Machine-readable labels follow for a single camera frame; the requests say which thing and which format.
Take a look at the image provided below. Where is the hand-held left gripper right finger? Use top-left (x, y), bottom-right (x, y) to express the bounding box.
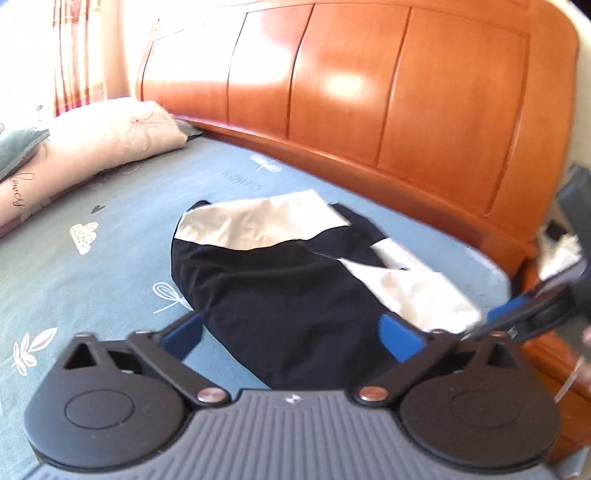
top-left (358, 315), bottom-right (522, 408)

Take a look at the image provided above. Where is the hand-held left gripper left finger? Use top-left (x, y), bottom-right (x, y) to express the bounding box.
top-left (62, 313), bottom-right (230, 408)

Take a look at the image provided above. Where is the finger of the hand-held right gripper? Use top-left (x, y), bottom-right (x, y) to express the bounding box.
top-left (537, 258), bottom-right (590, 290)
top-left (462, 276), bottom-right (591, 346)

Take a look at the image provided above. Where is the black and cream hooded jacket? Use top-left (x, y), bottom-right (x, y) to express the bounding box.
top-left (171, 189), bottom-right (485, 391)

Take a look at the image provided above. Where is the white bag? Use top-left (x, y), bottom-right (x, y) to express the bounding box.
top-left (538, 233), bottom-right (583, 283)

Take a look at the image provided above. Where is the pink floral quilt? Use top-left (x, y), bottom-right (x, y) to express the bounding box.
top-left (0, 97), bottom-right (204, 238)

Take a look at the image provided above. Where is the wooden bed headboard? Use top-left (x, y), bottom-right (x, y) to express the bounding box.
top-left (136, 0), bottom-right (591, 464)

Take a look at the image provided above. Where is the grey-green pillow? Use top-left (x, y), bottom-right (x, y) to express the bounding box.
top-left (0, 127), bottom-right (49, 182)

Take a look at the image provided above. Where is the pink and orange patterned curtain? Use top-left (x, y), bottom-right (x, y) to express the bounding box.
top-left (51, 0), bottom-right (110, 119)

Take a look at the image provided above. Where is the white cable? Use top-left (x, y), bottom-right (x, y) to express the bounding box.
top-left (554, 357), bottom-right (583, 403)

